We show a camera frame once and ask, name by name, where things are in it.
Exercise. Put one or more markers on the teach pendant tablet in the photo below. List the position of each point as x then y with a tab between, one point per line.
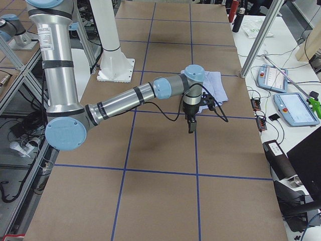
270	78
294	110

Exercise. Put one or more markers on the near teach pendant tablet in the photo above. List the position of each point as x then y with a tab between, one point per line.
294	110

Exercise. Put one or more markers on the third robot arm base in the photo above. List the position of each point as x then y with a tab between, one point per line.
15	34

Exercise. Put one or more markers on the red water bottle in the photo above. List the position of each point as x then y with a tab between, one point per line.
233	9

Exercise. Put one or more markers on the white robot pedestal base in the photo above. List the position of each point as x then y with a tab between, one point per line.
114	65

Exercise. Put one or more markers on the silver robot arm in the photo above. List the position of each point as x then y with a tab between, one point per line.
68	120

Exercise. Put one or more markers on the aluminium frame post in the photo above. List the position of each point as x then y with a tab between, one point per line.
265	27

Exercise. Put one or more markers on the far teach pendant tablet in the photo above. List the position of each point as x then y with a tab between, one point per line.
270	78

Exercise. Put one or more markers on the electronics circuit board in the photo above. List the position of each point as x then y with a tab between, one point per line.
259	114

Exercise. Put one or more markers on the white plastic bag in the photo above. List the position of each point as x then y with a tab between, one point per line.
251	27

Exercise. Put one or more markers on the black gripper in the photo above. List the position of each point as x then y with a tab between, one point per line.
190	110

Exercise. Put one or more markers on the blue striped button shirt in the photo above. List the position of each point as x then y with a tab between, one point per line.
214	84

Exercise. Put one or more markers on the black monitor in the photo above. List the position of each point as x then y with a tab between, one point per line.
305	159

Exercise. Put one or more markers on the black water bottle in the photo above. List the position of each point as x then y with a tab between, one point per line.
238	20

